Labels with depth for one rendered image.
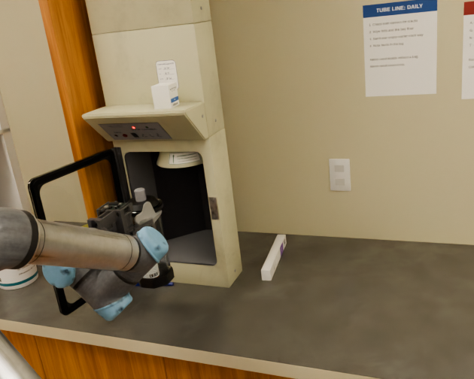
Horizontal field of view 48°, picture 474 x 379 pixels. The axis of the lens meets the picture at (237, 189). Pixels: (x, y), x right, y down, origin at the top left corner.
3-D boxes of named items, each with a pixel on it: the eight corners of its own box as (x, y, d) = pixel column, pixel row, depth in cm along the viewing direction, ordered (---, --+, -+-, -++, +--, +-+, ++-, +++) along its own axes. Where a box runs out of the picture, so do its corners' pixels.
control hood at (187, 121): (111, 139, 157) (104, 105, 154) (209, 137, 145) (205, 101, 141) (87, 150, 147) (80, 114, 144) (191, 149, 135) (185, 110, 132)
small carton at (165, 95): (162, 105, 143) (159, 83, 141) (179, 104, 141) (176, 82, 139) (154, 109, 138) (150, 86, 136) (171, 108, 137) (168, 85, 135)
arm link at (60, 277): (61, 298, 112) (32, 271, 112) (92, 273, 122) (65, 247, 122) (77, 280, 108) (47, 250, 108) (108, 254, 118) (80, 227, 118)
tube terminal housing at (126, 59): (174, 245, 194) (138, 27, 169) (257, 251, 182) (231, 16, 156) (138, 278, 173) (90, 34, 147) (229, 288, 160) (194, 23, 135)
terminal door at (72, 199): (137, 268, 169) (113, 147, 156) (63, 318, 145) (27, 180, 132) (135, 267, 169) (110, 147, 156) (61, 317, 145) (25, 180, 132)
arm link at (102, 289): (137, 296, 110) (99, 259, 110) (102, 330, 112) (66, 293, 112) (149, 283, 117) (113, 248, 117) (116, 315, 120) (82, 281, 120)
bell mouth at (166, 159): (173, 151, 173) (171, 134, 171) (223, 151, 166) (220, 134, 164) (145, 168, 158) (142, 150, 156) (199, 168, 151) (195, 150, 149)
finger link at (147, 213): (165, 196, 136) (135, 209, 130) (168, 217, 138) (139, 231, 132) (157, 194, 138) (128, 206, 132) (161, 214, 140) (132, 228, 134)
